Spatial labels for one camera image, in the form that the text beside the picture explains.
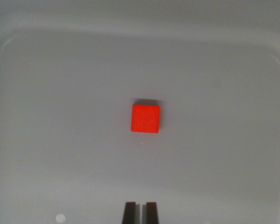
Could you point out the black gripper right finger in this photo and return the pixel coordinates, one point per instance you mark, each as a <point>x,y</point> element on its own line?
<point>151,213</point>

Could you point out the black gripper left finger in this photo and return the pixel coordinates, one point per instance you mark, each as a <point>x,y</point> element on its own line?
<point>129,213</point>

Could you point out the red cube block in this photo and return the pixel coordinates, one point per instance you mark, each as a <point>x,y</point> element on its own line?
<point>145,118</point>

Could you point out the grey plastic bin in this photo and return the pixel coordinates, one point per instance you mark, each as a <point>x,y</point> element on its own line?
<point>60,116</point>

